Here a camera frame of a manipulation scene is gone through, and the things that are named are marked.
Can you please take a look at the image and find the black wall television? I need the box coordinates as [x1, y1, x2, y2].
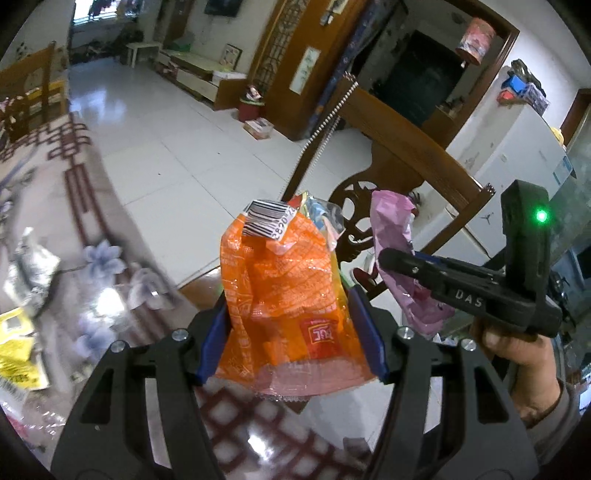
[204, 0, 243, 17]

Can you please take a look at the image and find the dark door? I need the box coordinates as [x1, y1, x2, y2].
[369, 30, 462, 127]

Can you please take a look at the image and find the wooden carved dining chair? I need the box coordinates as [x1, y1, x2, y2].
[0, 41, 70, 144]
[279, 85, 497, 296]

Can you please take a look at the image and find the white refrigerator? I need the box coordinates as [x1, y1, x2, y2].
[445, 67, 578, 259]

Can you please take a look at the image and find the pink hanging lantern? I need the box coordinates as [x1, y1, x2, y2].
[455, 17, 497, 65]

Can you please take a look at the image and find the clear colourful plastic wrapper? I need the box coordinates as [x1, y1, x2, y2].
[286, 191, 345, 252]

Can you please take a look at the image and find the orange snack bag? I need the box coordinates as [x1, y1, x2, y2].
[218, 198, 377, 400]

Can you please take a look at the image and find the crumpled silver wrapper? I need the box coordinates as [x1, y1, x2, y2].
[4, 226, 61, 317]

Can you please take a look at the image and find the yellow packet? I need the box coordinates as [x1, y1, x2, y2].
[0, 308, 49, 392]

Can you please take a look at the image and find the cardboard box with print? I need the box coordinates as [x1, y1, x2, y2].
[243, 117, 274, 140]

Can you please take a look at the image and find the person's right forearm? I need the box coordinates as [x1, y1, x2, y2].
[524, 378, 585, 467]

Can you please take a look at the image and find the person's right hand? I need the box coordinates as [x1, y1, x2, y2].
[468, 318, 563, 426]

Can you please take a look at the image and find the pink plastic wrapper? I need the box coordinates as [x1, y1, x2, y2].
[370, 188, 455, 337]

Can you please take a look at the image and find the wooden lattice partition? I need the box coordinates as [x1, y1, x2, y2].
[247, 0, 370, 141]

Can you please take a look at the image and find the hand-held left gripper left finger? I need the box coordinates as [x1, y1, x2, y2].
[51, 299, 232, 480]

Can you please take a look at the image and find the low white TV cabinet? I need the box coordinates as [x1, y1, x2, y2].
[154, 46, 250, 112]

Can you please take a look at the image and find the colourful toy packaging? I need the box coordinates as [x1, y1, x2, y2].
[498, 59, 550, 114]

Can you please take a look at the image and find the small white table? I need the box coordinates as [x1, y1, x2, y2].
[126, 41, 163, 69]

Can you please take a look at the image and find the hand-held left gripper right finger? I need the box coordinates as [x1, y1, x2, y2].
[347, 286, 541, 480]

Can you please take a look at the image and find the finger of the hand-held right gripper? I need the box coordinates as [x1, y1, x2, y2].
[379, 248, 445, 296]
[413, 252, 505, 280]

